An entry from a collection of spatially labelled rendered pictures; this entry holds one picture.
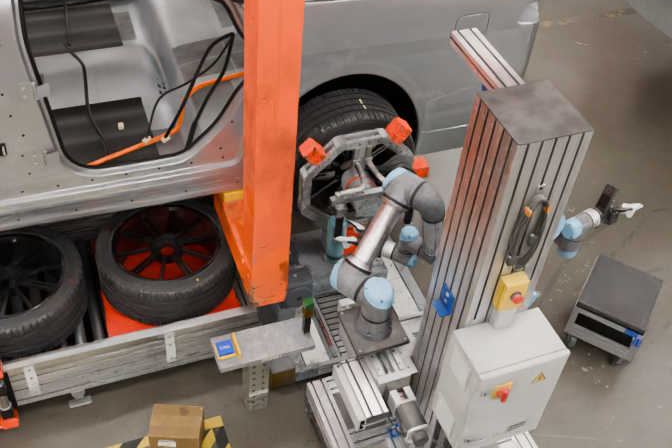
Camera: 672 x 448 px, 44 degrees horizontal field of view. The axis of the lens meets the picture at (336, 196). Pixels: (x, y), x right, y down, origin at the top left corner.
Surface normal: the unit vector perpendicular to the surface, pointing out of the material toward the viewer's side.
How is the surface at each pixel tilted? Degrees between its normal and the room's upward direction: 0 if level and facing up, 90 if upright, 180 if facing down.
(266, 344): 0
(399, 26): 90
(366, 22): 81
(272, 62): 90
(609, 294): 0
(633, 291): 0
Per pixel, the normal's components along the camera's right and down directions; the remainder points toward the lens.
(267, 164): 0.35, 0.66
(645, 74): 0.08, -0.72
